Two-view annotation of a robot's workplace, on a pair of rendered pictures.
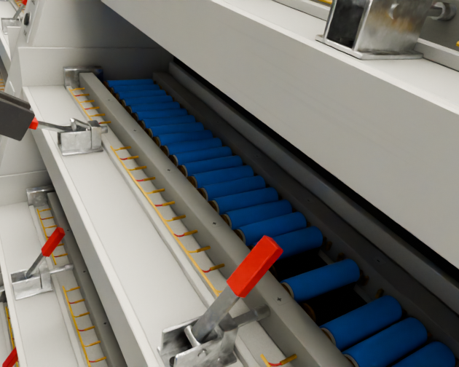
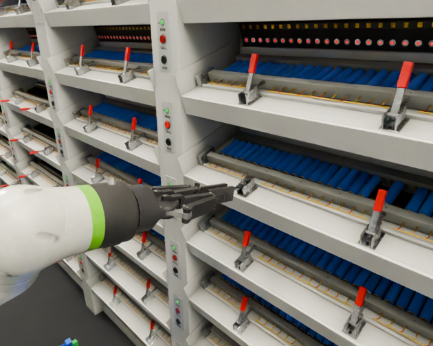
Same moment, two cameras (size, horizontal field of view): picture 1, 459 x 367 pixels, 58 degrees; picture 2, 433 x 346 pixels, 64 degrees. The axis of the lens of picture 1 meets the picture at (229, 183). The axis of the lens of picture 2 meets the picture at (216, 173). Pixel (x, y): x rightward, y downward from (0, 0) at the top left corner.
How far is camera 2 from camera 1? 0.39 m
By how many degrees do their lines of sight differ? 3
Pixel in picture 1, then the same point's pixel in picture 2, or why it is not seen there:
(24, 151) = not seen: hidden behind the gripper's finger
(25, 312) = (252, 274)
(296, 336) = (401, 215)
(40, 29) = (183, 144)
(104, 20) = (204, 123)
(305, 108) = (384, 150)
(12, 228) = (207, 245)
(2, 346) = (225, 306)
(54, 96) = (203, 172)
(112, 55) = (212, 137)
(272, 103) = (369, 150)
